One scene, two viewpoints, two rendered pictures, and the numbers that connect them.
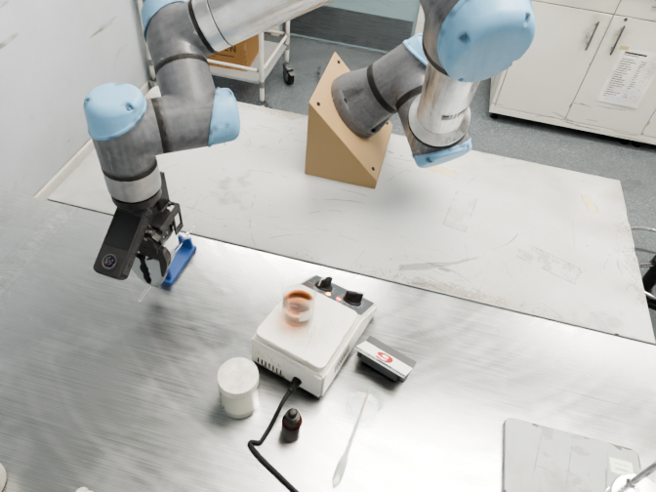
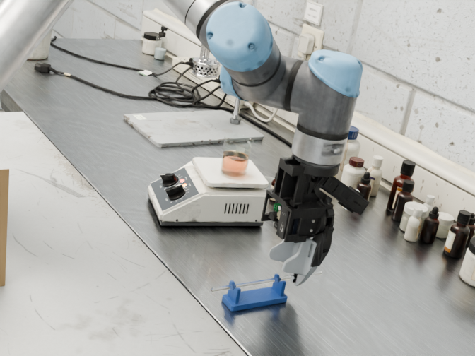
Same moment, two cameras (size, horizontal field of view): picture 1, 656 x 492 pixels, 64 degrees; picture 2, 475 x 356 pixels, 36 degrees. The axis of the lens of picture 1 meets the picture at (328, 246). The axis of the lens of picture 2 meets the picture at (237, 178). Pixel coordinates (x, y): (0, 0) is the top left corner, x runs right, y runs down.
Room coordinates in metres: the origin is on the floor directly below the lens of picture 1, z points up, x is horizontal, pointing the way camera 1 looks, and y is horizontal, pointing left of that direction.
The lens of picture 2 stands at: (1.35, 0.91, 1.49)
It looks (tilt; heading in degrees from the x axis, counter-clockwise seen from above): 23 degrees down; 225
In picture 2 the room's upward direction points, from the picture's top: 10 degrees clockwise
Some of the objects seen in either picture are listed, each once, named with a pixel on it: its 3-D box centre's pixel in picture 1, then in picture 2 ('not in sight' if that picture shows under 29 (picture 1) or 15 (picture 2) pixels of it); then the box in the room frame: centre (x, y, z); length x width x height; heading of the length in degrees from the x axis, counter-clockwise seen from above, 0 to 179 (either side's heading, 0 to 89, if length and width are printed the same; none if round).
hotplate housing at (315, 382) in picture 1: (314, 328); (213, 193); (0.49, 0.01, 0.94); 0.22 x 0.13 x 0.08; 155
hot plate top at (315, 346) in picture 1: (307, 324); (229, 171); (0.47, 0.02, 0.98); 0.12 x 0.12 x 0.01; 65
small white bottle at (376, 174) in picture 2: not in sight; (373, 175); (0.10, 0.08, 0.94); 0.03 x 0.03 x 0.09
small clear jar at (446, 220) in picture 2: not in sight; (442, 225); (0.12, 0.28, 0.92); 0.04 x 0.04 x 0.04
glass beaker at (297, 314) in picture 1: (297, 302); (235, 156); (0.48, 0.04, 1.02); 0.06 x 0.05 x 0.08; 58
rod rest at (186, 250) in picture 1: (175, 258); (256, 291); (0.63, 0.28, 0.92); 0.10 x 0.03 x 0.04; 167
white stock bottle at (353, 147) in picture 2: not in sight; (341, 155); (0.13, 0.01, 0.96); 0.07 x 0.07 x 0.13
